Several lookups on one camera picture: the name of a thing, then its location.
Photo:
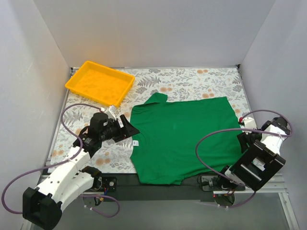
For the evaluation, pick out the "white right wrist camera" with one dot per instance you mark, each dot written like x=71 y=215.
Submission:
x=247 y=122

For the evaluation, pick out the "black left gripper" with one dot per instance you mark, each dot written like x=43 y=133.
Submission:
x=122 y=129

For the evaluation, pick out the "yellow plastic tray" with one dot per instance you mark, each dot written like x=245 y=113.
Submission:
x=101 y=84

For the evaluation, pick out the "green t shirt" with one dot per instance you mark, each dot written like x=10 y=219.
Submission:
x=178 y=140

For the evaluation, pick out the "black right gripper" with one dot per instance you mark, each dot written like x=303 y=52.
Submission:
x=246 y=139

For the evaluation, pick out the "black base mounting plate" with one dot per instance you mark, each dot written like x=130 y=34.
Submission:
x=127 y=187

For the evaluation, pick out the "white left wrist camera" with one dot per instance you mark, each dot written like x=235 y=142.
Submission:
x=110 y=112

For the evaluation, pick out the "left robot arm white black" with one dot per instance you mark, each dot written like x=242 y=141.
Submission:
x=45 y=204

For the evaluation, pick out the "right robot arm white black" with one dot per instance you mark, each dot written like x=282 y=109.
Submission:
x=260 y=159

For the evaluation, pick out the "floral table mat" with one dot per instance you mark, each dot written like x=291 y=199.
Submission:
x=178 y=84

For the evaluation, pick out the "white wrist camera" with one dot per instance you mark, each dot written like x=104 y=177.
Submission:
x=247 y=122
x=110 y=112

